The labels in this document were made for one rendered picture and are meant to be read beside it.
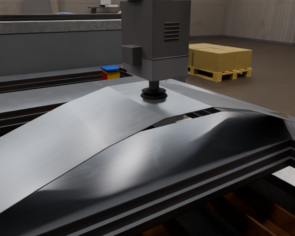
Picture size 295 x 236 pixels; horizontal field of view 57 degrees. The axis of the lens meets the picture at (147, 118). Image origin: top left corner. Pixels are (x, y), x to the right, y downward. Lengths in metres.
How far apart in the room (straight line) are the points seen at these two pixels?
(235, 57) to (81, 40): 3.87
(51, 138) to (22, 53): 0.82
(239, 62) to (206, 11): 7.71
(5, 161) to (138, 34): 0.24
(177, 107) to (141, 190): 0.12
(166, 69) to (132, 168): 0.16
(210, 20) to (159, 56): 12.29
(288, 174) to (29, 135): 0.66
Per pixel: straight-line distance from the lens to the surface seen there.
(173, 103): 0.40
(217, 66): 4.60
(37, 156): 0.37
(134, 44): 0.40
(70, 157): 0.33
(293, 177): 0.83
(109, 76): 1.04
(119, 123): 0.35
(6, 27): 1.16
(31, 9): 9.79
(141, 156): 0.46
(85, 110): 0.42
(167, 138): 0.53
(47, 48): 1.19
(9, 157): 0.40
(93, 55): 1.25
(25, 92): 0.89
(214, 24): 12.79
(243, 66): 5.07
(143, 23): 0.38
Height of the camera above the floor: 1.09
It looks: 22 degrees down
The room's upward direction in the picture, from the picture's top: straight up
